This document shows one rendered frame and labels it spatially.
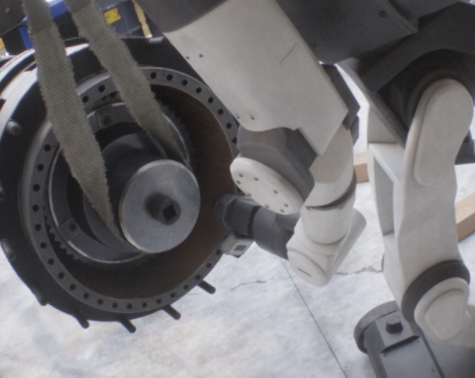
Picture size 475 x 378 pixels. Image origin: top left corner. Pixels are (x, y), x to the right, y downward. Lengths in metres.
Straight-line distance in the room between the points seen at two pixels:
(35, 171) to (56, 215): 0.14
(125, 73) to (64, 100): 0.10
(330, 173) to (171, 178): 0.30
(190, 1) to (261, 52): 0.07
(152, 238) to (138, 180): 0.09
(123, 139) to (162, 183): 0.10
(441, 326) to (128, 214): 0.55
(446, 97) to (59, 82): 0.49
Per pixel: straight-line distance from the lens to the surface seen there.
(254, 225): 0.74
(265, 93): 0.36
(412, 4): 0.47
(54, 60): 0.60
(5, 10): 3.26
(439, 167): 0.60
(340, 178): 0.46
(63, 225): 0.78
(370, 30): 0.48
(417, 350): 1.19
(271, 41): 0.35
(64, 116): 0.62
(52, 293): 0.80
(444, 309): 0.78
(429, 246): 0.72
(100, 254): 0.83
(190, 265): 0.85
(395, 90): 0.58
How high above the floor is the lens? 1.18
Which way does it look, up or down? 30 degrees down
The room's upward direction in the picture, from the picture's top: 20 degrees counter-clockwise
